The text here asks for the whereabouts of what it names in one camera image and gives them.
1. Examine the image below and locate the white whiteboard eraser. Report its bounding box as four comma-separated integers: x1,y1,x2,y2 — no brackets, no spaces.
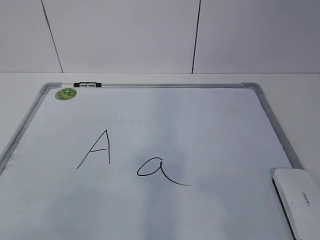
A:
272,168,320,240

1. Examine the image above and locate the black and clear board clip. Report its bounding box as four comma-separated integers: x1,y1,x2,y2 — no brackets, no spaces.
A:
73,82,102,88

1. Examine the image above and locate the round green magnet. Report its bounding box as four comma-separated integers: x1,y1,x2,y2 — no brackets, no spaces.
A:
55,88,77,101

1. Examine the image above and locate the white whiteboard with grey frame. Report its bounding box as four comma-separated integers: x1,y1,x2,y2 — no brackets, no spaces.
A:
0,83,304,240

